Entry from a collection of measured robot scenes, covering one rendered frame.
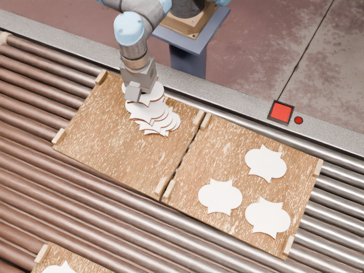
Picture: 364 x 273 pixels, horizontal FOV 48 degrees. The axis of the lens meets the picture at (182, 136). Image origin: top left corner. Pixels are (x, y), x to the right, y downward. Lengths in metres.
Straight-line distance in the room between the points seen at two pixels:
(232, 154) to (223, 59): 1.43
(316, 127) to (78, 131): 0.81
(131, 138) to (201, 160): 0.25
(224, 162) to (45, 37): 0.87
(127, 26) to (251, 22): 1.94
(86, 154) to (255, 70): 1.55
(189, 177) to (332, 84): 1.60
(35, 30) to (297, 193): 1.18
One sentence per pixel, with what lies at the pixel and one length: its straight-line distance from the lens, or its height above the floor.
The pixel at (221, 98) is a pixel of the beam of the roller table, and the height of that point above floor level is 0.92.
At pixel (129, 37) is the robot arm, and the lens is 1.04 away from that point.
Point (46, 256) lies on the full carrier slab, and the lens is 1.33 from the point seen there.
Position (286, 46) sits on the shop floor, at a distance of 2.82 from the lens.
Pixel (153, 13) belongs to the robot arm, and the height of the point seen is 1.36.
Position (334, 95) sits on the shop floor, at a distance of 2.67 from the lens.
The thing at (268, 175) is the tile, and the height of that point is 0.95.
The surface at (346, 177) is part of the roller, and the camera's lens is 1.41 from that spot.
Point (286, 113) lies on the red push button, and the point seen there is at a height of 0.93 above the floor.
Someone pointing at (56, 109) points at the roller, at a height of 0.92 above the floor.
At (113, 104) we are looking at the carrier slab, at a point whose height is 0.94.
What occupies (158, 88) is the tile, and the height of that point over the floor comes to 1.09.
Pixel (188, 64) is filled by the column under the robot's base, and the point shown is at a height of 0.67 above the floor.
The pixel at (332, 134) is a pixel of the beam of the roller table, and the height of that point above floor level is 0.92.
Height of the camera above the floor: 2.17
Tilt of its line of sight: 64 degrees down
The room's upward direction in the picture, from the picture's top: 5 degrees counter-clockwise
